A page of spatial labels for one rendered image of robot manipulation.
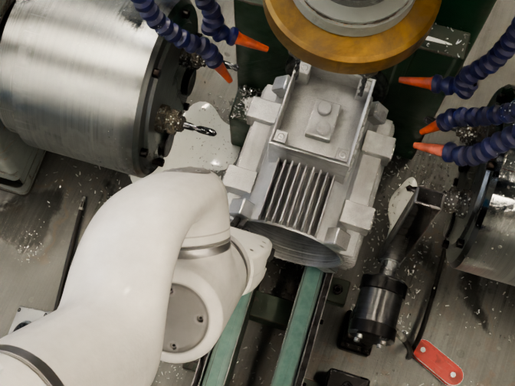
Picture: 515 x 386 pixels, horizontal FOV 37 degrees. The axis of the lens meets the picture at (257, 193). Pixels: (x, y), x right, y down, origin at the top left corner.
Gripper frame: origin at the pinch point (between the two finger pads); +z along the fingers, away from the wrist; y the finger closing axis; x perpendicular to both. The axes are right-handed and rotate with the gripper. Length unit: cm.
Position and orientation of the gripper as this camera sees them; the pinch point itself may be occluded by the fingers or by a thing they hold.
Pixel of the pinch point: (236, 232)
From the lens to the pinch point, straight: 95.0
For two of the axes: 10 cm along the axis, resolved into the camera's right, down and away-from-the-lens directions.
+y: 9.6, 2.8, -0.9
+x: 2.5, -9.4, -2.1
